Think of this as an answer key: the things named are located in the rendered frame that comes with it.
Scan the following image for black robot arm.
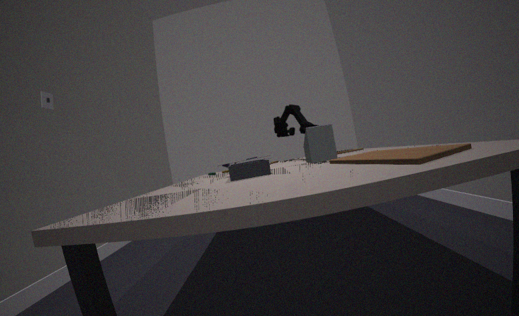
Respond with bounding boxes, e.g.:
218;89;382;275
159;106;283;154
274;105;318;134

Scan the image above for brown wooden board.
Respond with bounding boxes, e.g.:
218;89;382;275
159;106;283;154
329;143;472;165

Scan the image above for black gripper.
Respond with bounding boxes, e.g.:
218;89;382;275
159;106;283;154
277;127;294;137

